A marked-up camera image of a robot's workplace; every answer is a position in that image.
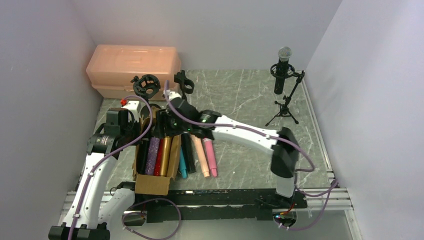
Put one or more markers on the black microphone silver grille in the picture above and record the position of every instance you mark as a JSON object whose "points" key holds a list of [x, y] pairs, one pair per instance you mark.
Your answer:
{"points": [[281, 69]]}

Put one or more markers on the red glitter microphone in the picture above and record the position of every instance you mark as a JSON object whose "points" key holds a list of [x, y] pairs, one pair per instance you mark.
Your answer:
{"points": [[158, 163]]}

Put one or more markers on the pink toy microphone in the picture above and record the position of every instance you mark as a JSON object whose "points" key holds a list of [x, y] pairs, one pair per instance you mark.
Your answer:
{"points": [[210, 155]]}

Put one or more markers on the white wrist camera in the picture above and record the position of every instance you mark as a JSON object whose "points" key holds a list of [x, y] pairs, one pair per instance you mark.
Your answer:
{"points": [[133, 106], [170, 95]]}

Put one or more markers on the blue toy microphone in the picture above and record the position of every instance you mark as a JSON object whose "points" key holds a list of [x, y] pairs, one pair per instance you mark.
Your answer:
{"points": [[182, 165]]}

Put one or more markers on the beige toy microphone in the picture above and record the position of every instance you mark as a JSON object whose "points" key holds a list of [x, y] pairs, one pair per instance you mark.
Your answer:
{"points": [[201, 155]]}

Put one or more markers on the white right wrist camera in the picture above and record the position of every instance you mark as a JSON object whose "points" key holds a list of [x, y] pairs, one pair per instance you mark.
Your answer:
{"points": [[170, 95]]}

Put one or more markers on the clip mount desk stand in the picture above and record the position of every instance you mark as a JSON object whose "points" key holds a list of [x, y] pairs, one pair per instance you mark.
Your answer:
{"points": [[185, 84]]}

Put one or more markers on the brown cardboard box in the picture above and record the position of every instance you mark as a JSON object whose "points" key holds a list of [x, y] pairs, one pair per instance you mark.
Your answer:
{"points": [[150, 184]]}

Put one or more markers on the shock mount desk stand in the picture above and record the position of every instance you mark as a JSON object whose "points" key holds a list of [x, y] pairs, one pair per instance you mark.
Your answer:
{"points": [[147, 87]]}

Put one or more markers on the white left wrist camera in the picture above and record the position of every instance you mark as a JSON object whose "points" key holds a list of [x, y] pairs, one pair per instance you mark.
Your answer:
{"points": [[133, 106]]}

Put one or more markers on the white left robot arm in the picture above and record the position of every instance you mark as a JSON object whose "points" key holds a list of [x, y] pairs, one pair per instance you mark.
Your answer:
{"points": [[86, 218]]}

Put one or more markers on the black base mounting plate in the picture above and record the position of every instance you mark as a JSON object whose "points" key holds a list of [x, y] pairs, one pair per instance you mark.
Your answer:
{"points": [[260, 204]]}

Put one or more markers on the gold microphone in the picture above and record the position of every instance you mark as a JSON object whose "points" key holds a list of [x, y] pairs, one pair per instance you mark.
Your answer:
{"points": [[166, 147]]}

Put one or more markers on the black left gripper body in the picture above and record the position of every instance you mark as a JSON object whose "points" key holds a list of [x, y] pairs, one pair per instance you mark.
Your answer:
{"points": [[130, 131]]}

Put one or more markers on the orange plastic storage box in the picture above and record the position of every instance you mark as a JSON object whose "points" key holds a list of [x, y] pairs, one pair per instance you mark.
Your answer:
{"points": [[112, 67]]}

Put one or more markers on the purple glitter microphone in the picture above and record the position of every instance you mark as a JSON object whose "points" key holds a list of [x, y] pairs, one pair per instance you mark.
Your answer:
{"points": [[152, 156]]}

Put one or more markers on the black microphone grey grille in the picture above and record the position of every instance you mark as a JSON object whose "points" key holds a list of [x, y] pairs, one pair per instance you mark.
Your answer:
{"points": [[188, 154]]}

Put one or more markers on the black tripod microphone stand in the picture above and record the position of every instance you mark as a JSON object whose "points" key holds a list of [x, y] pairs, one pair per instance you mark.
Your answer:
{"points": [[284, 110]]}

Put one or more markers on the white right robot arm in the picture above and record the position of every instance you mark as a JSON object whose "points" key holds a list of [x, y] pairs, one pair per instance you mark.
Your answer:
{"points": [[181, 117]]}

